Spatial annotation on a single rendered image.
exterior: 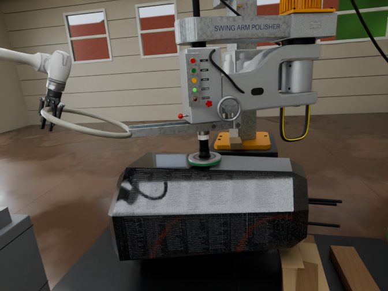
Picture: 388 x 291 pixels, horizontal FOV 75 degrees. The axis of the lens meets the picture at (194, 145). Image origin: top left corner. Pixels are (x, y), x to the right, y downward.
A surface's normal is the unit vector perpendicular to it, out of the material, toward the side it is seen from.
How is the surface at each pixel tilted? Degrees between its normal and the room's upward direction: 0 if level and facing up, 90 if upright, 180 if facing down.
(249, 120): 90
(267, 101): 90
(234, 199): 45
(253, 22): 90
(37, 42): 90
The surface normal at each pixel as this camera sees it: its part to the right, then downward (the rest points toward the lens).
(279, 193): -0.21, -0.48
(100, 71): -0.15, 0.29
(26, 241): 0.99, -0.02
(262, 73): 0.24, 0.25
